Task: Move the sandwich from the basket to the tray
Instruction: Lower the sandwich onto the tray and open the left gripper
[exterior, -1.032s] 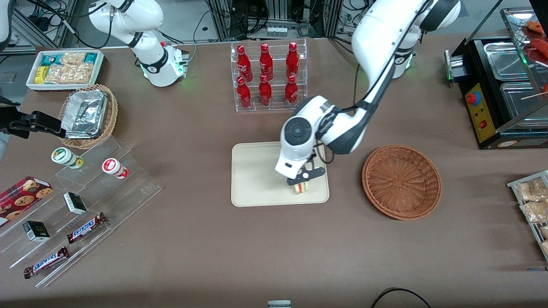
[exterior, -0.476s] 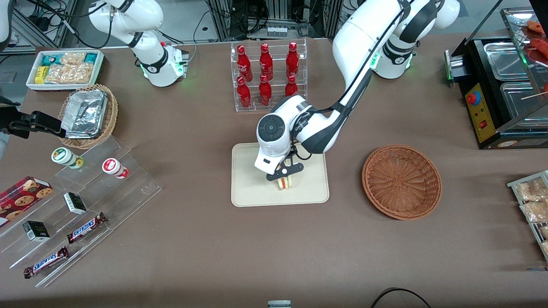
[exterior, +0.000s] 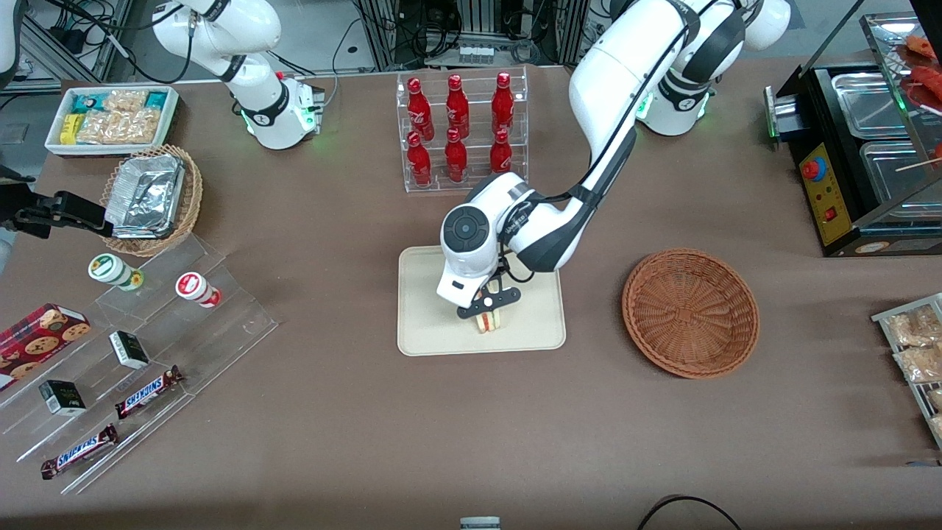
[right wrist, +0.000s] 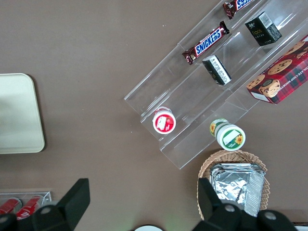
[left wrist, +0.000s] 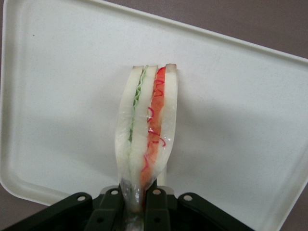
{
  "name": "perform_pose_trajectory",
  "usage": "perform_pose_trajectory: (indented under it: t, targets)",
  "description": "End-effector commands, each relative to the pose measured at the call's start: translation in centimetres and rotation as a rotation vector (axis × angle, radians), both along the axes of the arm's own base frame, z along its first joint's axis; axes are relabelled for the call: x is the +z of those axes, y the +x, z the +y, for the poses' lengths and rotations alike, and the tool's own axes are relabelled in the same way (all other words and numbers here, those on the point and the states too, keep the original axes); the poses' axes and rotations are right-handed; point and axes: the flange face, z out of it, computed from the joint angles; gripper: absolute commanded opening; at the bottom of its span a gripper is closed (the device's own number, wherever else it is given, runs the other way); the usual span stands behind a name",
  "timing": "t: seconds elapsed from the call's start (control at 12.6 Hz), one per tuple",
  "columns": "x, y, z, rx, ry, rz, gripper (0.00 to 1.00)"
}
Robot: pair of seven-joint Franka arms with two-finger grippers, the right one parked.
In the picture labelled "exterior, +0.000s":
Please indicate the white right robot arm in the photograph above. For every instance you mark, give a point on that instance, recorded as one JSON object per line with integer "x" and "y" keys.
{"x": 272, "y": 110}

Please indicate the beige plastic tray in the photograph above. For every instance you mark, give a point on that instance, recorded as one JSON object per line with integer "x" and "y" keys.
{"x": 441, "y": 335}

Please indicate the round brown wicker basket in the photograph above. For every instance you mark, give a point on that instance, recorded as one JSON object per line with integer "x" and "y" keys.
{"x": 688, "y": 313}

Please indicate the clear acrylic bottle rack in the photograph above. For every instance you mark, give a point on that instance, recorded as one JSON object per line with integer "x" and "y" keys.
{"x": 475, "y": 121}

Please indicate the snickers chocolate bar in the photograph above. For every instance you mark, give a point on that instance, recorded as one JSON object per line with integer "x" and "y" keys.
{"x": 147, "y": 392}
{"x": 77, "y": 451}

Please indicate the teal snack packet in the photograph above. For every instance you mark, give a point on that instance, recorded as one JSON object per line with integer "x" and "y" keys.
{"x": 85, "y": 103}
{"x": 156, "y": 100}

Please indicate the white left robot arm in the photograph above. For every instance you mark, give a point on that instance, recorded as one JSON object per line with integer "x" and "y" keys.
{"x": 618, "y": 73}

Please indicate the stainless steel pan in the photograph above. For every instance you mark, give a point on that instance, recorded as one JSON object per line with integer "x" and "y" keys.
{"x": 868, "y": 107}
{"x": 894, "y": 177}

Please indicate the white rectangular snack bin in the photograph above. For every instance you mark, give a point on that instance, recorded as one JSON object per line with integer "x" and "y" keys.
{"x": 55, "y": 143}

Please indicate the red lid white cup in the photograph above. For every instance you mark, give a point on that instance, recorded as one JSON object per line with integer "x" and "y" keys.
{"x": 195, "y": 287}

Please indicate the red chocolate cookie box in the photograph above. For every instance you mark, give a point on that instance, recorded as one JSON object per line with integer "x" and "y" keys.
{"x": 37, "y": 342}

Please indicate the clear fried snack bag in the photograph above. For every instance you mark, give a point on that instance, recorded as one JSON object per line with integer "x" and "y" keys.
{"x": 912, "y": 327}
{"x": 936, "y": 399}
{"x": 937, "y": 425}
{"x": 920, "y": 363}

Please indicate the yellow snack packet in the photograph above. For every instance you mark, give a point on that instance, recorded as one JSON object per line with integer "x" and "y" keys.
{"x": 71, "y": 129}

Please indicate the light wicker basket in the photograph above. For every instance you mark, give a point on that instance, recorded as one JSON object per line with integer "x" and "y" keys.
{"x": 193, "y": 199}

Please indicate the aluminium foil container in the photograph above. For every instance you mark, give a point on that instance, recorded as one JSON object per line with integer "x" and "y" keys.
{"x": 143, "y": 195}

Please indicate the black food warmer case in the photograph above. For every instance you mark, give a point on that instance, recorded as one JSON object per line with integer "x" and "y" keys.
{"x": 824, "y": 191}

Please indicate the clear acrylic tiered shelf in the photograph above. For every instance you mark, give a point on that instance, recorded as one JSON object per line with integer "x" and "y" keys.
{"x": 184, "y": 346}

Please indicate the small dark green box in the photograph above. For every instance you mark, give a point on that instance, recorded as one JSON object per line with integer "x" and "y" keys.
{"x": 129, "y": 350}
{"x": 62, "y": 397}

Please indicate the white power strip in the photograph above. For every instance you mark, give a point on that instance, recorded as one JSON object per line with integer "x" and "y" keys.
{"x": 476, "y": 53}

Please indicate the red sausage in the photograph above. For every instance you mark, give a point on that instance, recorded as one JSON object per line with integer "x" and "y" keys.
{"x": 921, "y": 46}
{"x": 929, "y": 81}

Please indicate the aluminium frame beam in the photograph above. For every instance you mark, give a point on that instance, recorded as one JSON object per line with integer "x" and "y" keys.
{"x": 44, "y": 37}

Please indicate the aluminium equipment rack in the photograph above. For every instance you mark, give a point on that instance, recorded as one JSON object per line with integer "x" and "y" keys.
{"x": 478, "y": 22}

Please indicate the triangular sandwich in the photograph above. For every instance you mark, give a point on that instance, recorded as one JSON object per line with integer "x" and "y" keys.
{"x": 491, "y": 324}

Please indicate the clear cracker bag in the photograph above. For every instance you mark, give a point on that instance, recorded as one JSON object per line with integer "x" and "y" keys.
{"x": 99, "y": 129}
{"x": 125, "y": 101}
{"x": 140, "y": 126}

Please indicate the green lid white cup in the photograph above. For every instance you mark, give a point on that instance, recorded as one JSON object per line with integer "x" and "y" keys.
{"x": 110, "y": 269}

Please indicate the red cola bottle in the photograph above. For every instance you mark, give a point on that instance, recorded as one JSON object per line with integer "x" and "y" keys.
{"x": 500, "y": 154}
{"x": 419, "y": 162}
{"x": 419, "y": 110}
{"x": 503, "y": 103}
{"x": 455, "y": 158}
{"x": 457, "y": 107}

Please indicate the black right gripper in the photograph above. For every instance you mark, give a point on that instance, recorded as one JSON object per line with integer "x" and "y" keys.
{"x": 45, "y": 213}

